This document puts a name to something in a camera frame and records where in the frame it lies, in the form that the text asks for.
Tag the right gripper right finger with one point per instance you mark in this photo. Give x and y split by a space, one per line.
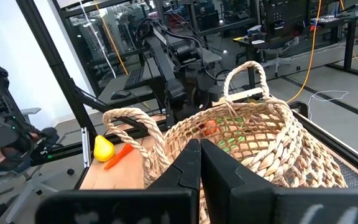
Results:
244 205

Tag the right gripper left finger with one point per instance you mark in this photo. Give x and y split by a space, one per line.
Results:
166 205

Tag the green onion bunch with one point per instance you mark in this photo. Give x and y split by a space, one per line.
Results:
228 143

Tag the woven seagrass basket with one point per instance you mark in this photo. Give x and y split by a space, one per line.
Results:
278 149

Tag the red chili pepper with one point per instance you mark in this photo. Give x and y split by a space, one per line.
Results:
120 155

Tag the yellow lemon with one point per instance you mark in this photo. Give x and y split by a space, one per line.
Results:
103 149

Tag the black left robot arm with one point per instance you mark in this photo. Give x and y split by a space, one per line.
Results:
169 77

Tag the grey desk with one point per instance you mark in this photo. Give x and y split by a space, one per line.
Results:
113 85

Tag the black keyboard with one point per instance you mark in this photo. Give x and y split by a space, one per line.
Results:
134 77

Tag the white office chair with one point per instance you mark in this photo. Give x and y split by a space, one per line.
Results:
280 46

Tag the grey office chair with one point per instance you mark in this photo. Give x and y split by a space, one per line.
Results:
30 111

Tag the black standing desk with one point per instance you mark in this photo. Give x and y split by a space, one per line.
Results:
350 46

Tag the silver metal bracket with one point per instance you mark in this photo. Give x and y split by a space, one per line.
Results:
86 149

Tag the black aluminium rig frame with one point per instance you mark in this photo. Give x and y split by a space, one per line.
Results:
57 68

